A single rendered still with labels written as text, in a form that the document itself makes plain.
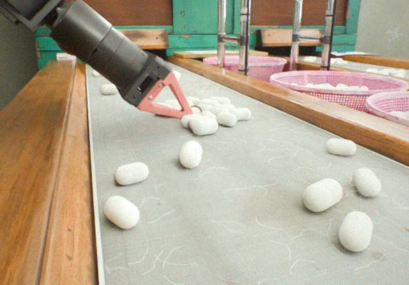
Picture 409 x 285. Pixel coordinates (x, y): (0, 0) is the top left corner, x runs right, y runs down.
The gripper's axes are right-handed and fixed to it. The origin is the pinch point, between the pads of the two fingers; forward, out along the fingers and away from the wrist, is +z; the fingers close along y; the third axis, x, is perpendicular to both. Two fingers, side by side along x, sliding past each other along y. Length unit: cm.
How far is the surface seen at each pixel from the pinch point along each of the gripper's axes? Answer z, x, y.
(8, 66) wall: -34, 42, 167
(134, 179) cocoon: -6.5, 7.2, -17.2
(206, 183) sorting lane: -1.4, 3.6, -18.6
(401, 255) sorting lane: 4.6, -1.8, -32.1
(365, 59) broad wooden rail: 64, -56, 57
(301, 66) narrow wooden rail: 37, -33, 45
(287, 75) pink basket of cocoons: 23.8, -21.4, 25.1
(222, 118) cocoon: 3.8, -2.6, -2.3
